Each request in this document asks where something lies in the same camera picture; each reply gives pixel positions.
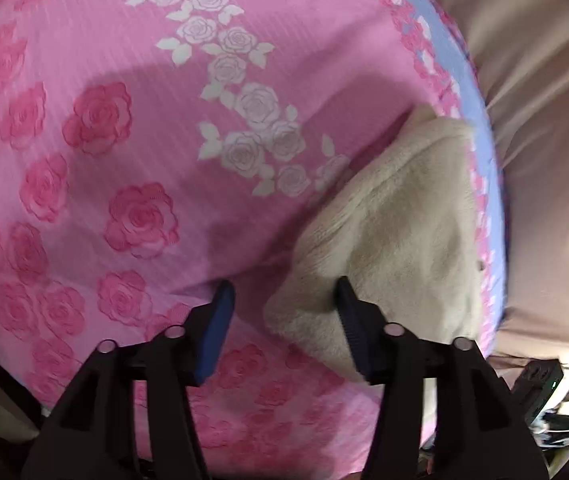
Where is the cream sweater with black hearts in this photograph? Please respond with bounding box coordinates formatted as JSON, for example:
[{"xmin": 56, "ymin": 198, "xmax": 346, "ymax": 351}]
[{"xmin": 263, "ymin": 105, "xmax": 488, "ymax": 386}]

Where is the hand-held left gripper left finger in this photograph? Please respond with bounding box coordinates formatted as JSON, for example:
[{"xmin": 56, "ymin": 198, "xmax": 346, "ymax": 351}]
[{"xmin": 21, "ymin": 279, "xmax": 236, "ymax": 480}]

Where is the black electronic device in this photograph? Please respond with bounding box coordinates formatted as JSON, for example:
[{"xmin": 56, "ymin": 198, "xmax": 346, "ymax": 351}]
[{"xmin": 512, "ymin": 360, "xmax": 565, "ymax": 423}]

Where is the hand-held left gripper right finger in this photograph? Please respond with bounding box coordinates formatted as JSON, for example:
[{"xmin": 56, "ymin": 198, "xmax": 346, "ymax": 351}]
[{"xmin": 333, "ymin": 276, "xmax": 549, "ymax": 480}]

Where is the pink floral bed sheet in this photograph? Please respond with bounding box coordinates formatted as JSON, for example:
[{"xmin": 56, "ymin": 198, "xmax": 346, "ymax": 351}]
[{"xmin": 0, "ymin": 0, "xmax": 509, "ymax": 480}]

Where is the beige backdrop cloth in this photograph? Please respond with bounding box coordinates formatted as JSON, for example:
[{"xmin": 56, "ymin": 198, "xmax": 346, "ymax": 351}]
[{"xmin": 405, "ymin": 0, "xmax": 569, "ymax": 361}]

